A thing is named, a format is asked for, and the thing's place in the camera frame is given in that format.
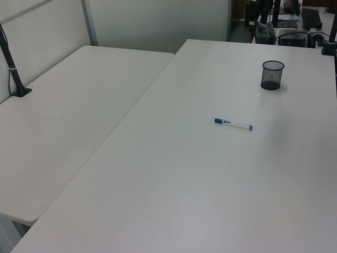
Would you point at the black camera pole with base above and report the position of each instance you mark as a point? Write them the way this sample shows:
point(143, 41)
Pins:
point(11, 66)

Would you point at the white side table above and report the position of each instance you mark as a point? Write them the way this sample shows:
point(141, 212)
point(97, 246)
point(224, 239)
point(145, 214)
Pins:
point(73, 118)

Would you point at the grey green equipment box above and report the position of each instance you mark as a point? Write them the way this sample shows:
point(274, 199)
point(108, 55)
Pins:
point(264, 33)

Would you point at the black monitor stand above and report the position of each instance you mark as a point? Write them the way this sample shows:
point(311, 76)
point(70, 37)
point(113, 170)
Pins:
point(276, 11)

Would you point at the grey partition frame post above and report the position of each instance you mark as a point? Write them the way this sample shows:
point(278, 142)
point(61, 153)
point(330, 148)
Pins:
point(89, 22)
point(228, 21)

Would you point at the black mesh pen cup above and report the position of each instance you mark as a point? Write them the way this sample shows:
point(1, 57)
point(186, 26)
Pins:
point(272, 76)

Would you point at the black equipment box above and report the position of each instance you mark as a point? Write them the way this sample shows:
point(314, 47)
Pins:
point(293, 38)

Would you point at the blue capped white marker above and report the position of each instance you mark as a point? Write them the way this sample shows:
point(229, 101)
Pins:
point(233, 124)

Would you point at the black clamped camera pole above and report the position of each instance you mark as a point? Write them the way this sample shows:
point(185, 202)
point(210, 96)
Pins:
point(330, 42)

